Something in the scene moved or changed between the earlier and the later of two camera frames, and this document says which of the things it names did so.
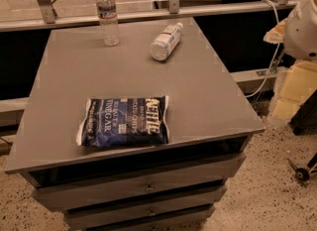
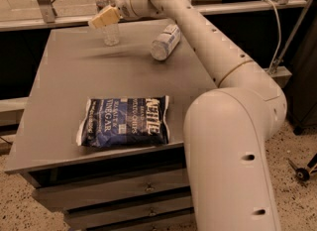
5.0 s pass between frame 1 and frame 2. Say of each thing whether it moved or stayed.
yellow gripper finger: moved
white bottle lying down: stayed
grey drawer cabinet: stayed
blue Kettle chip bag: stayed
